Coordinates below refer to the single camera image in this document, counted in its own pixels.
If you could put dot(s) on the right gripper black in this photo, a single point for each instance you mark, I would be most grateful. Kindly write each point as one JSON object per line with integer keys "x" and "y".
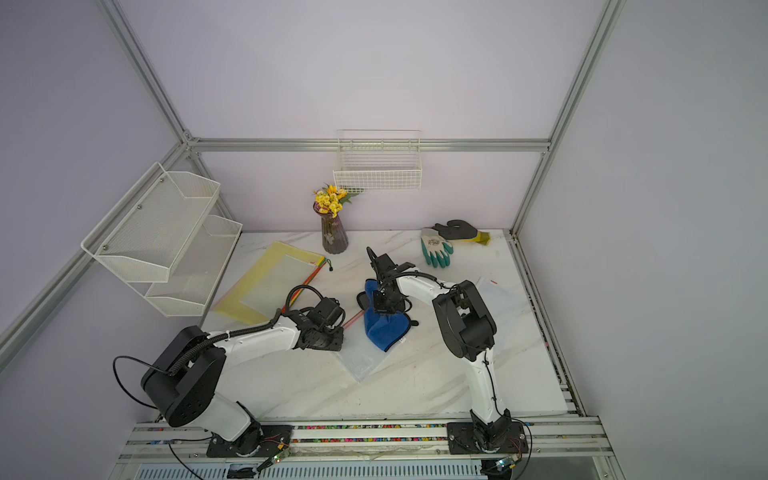
{"x": 379, "y": 307}

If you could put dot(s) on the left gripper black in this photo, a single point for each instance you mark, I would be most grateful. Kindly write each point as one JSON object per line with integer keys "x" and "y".
{"x": 337, "y": 341}

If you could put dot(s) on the blue microfiber cleaning cloth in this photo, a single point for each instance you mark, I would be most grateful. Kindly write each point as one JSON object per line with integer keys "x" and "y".
{"x": 383, "y": 330}

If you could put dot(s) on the red zipper mesh document bag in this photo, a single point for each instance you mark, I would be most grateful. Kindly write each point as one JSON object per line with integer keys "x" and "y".
{"x": 359, "y": 356}

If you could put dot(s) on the yellow mesh document bag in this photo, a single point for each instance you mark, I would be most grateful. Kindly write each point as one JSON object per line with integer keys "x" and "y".
{"x": 263, "y": 289}

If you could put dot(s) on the clear white mesh document bag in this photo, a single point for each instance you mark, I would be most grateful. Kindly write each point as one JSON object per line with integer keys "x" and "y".
{"x": 505, "y": 306}

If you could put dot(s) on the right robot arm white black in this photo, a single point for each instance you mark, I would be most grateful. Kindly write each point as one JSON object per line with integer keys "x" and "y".
{"x": 465, "y": 324}

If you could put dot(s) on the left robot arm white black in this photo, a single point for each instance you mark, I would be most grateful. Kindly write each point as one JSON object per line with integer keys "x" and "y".
{"x": 183, "y": 381}

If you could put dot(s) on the green white work glove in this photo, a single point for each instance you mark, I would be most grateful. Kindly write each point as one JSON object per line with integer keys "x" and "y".
{"x": 436, "y": 250}

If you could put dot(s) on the dark purple glass vase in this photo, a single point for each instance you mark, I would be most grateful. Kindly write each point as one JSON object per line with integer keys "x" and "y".
{"x": 333, "y": 235}

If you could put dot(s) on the black yellow work glove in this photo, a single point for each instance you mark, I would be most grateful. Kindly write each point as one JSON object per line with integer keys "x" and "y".
{"x": 461, "y": 230}

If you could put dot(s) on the yellow artificial flowers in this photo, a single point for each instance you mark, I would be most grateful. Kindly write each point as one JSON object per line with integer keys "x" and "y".
{"x": 330, "y": 200}

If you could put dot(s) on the white two-tier mesh shelf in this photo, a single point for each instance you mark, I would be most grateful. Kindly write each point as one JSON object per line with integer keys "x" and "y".
{"x": 165, "y": 241}

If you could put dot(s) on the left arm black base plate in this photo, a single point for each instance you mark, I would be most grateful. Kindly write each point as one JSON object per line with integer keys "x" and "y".
{"x": 266, "y": 440}

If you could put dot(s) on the white wire wall basket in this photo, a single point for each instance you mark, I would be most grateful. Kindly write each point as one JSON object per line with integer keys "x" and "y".
{"x": 378, "y": 160}

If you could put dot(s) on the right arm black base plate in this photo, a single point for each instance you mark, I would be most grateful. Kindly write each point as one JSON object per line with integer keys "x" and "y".
{"x": 500, "y": 437}

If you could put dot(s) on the aluminium frame rail base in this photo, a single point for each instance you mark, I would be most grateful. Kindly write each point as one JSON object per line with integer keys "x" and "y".
{"x": 568, "y": 447}

